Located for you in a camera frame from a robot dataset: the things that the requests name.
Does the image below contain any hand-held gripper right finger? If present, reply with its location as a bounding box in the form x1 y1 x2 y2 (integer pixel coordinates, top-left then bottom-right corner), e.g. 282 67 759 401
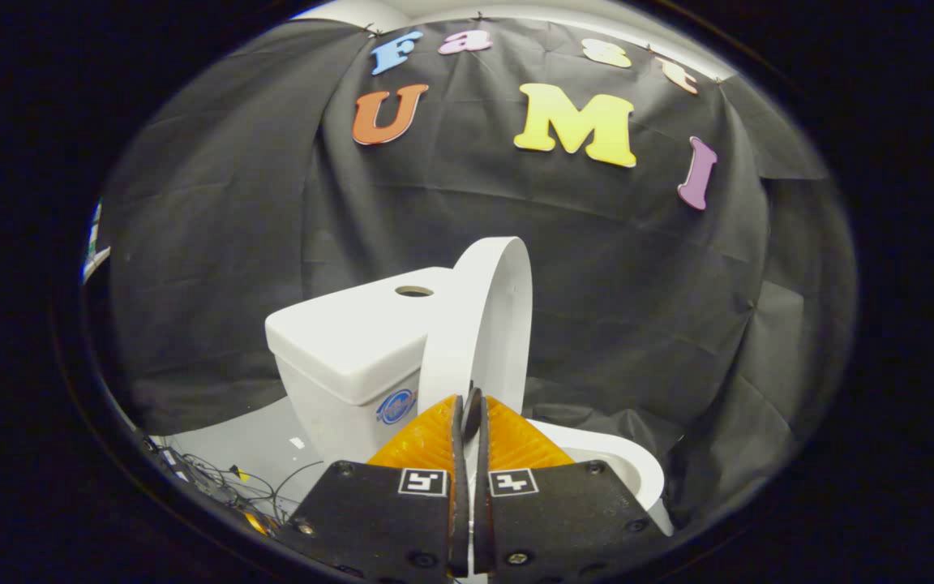
469 388 672 582

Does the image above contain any white toilet lid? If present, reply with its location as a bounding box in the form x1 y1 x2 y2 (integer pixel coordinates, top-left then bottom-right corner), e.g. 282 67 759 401
418 236 533 424

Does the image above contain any black cable tangle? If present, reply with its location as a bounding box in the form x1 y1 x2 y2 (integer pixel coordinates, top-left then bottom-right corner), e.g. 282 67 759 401
141 436 323 536

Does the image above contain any black backdrop cloth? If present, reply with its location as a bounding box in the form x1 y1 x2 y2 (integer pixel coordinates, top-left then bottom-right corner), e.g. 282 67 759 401
98 16 859 530

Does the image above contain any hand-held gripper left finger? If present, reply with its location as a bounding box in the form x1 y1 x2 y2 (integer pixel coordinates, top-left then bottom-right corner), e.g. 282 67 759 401
285 395 469 581

